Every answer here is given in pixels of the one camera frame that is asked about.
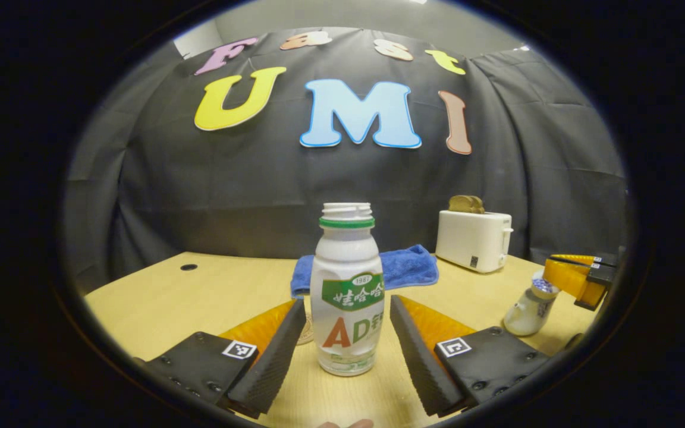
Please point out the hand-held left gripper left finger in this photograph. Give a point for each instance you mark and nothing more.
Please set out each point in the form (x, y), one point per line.
(271, 362)

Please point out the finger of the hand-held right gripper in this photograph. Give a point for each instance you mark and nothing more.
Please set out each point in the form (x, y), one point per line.
(568, 279)
(601, 267)

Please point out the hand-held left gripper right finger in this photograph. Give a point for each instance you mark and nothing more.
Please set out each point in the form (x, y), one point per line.
(420, 362)

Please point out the white blue teacup lid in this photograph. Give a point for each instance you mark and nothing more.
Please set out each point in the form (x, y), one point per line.
(544, 287)

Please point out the round brown coaster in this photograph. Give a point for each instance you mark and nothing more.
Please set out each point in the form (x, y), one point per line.
(307, 333)

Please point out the white blue teacup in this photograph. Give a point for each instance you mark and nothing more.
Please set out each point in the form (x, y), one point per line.
(524, 315)

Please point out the white water bottle green label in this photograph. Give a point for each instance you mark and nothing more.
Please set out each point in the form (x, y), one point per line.
(347, 267)

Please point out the blue towel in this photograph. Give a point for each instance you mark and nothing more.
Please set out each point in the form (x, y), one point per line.
(408, 266)

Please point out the white toaster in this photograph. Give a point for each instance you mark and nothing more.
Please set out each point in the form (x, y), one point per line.
(473, 241)

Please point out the brown toast slice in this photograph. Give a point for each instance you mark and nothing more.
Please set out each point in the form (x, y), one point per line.
(481, 205)
(462, 204)

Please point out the black backdrop cloth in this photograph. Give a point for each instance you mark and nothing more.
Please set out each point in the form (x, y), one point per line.
(259, 190)

